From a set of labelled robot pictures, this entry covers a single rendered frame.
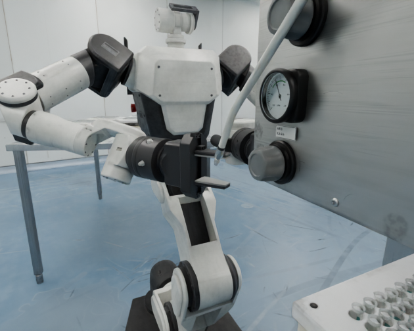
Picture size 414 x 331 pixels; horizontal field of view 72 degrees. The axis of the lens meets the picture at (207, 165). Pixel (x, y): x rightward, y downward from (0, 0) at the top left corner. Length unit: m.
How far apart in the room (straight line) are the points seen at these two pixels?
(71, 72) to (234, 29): 5.66
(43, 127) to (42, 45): 4.30
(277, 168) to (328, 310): 0.18
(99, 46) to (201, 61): 0.28
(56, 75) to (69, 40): 4.22
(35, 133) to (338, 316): 0.62
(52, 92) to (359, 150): 0.71
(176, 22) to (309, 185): 0.80
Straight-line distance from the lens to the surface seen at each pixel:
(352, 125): 0.18
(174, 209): 0.88
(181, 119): 0.88
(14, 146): 1.80
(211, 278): 0.85
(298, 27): 0.19
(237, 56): 1.02
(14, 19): 5.01
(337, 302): 0.36
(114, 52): 0.89
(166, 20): 0.94
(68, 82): 0.82
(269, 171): 0.21
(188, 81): 0.88
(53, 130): 0.69
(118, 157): 0.62
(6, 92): 0.74
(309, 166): 0.20
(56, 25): 5.04
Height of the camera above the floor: 1.12
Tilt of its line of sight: 14 degrees down
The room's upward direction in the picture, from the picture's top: straight up
